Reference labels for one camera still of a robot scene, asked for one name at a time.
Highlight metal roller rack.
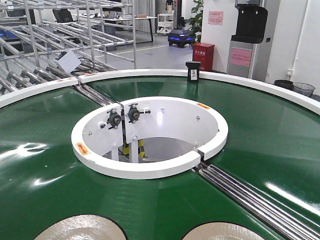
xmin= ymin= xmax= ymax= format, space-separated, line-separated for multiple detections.
xmin=0 ymin=0 xmax=136 ymax=95

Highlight white inner ring guard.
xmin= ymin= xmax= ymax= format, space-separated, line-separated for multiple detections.
xmin=71 ymin=96 xmax=229 ymax=180

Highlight blue mobile robot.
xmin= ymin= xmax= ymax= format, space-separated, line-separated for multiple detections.
xmin=168 ymin=29 xmax=195 ymax=48

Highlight green potted plant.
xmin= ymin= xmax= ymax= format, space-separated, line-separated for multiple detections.
xmin=187 ymin=0 xmax=204 ymax=43

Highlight white outer ring rail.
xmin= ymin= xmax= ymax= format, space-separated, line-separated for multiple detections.
xmin=0 ymin=69 xmax=320 ymax=114

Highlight red fire extinguisher box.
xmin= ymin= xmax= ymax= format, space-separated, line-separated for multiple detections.
xmin=192 ymin=42 xmax=215 ymax=72

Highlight beige plate black rim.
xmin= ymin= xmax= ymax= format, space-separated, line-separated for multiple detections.
xmin=35 ymin=214 xmax=128 ymax=240
xmin=182 ymin=222 xmax=264 ymax=240

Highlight black water dispenser stand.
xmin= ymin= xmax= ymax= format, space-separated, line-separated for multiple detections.
xmin=227 ymin=0 xmax=268 ymax=79

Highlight mesh waste bin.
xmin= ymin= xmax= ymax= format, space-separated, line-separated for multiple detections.
xmin=292 ymin=82 xmax=316 ymax=98

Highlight black sensor box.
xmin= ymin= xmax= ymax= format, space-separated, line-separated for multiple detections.
xmin=185 ymin=61 xmax=201 ymax=83

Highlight white cart shelf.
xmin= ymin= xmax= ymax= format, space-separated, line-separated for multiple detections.
xmin=157 ymin=13 xmax=174 ymax=35

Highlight black waste bin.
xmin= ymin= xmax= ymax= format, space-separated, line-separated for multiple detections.
xmin=273 ymin=79 xmax=294 ymax=91

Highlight white desk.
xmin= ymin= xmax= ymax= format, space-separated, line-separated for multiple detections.
xmin=101 ymin=16 xmax=156 ymax=44

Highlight white control box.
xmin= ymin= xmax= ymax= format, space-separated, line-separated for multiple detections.
xmin=53 ymin=49 xmax=81 ymax=73

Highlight steel conveyor rollers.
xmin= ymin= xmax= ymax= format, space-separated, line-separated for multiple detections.
xmin=193 ymin=161 xmax=320 ymax=240

